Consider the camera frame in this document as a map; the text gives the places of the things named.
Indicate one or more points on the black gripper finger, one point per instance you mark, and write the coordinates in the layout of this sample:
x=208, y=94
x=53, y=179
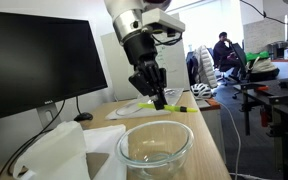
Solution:
x=162, y=78
x=144, y=83

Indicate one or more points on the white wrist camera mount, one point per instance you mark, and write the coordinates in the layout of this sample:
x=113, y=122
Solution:
x=162, y=20

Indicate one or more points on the black workbench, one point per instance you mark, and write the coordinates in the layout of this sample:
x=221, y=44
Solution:
x=284, y=106

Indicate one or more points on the white cabinet with orange top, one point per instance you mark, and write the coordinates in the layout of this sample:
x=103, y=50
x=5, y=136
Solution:
x=212, y=123

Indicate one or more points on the black office chair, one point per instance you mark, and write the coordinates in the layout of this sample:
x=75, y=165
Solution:
x=240, y=61

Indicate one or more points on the black computer monitor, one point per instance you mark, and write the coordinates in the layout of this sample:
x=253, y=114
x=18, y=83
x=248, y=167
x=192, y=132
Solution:
x=34, y=63

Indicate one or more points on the green object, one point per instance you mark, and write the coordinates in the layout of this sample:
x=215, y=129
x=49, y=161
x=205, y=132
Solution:
x=257, y=56

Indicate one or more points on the black computer mouse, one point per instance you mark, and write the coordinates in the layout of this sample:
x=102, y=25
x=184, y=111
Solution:
x=83, y=116

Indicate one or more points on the grey office partition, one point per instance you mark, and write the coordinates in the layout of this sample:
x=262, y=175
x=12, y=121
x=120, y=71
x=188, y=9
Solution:
x=264, y=33

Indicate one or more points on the white bicycle helmet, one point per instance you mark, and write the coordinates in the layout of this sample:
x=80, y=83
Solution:
x=200, y=90

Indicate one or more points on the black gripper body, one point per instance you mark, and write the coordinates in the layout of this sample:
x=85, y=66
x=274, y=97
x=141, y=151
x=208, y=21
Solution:
x=140, y=50

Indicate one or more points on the white puffy jacket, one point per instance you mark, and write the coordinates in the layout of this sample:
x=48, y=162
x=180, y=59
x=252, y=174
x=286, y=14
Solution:
x=206, y=66

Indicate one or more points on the silver monitor stand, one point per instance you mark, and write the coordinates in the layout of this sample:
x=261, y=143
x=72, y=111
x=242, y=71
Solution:
x=49, y=115

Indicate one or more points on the white cloth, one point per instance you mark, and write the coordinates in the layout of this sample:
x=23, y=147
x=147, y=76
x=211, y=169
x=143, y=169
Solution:
x=60, y=150

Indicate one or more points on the clear glass bowl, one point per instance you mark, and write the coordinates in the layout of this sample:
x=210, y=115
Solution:
x=157, y=153

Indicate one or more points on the white whiteboard with drawings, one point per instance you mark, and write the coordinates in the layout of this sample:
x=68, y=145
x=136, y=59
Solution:
x=174, y=63

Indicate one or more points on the white bag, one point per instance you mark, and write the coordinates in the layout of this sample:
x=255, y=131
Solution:
x=264, y=68

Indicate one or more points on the seated person in dark clothes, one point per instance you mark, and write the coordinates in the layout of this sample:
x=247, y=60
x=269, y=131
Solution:
x=224, y=50

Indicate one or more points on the yellow green pen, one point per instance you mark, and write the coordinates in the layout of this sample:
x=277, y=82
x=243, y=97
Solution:
x=174, y=108

